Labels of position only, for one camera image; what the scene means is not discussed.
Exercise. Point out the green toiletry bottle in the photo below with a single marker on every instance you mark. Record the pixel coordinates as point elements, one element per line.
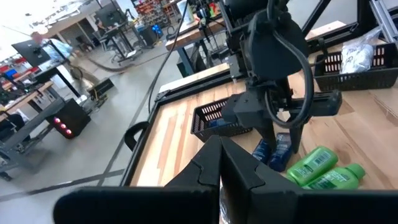
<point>337,179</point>
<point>311,165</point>

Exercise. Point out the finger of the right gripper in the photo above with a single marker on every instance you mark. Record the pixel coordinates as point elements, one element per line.
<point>296,133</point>
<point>268,135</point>

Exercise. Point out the wooden workbench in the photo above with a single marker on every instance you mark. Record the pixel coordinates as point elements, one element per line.
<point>192,35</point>

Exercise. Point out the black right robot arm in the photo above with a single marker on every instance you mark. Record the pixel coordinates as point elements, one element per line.
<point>242,9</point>

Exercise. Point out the black computer tower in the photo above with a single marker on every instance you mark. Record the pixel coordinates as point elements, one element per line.
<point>74,118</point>

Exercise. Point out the person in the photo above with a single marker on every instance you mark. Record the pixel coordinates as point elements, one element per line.
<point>59,48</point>

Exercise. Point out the grey metal desk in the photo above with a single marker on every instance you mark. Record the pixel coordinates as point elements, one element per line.
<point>28,124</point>

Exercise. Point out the black slotted plastic basket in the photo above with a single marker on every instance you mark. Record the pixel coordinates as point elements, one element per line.
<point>357,82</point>
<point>202,130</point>

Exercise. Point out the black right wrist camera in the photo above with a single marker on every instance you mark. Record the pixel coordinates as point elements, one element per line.
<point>276,46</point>

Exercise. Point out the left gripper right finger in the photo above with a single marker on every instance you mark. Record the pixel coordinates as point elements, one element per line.
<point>239,172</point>

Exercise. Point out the black computer monitor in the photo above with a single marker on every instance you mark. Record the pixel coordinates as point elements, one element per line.
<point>31,53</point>
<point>109,17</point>

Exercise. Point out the dark blue toiletry tube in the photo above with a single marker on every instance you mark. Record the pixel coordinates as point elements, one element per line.
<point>281,154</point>
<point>261,152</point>
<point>219,123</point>

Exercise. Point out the white cotton swabs bag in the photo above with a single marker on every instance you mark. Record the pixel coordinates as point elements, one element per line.
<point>357,59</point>

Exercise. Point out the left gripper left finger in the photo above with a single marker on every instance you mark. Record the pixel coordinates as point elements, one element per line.
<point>205,171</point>

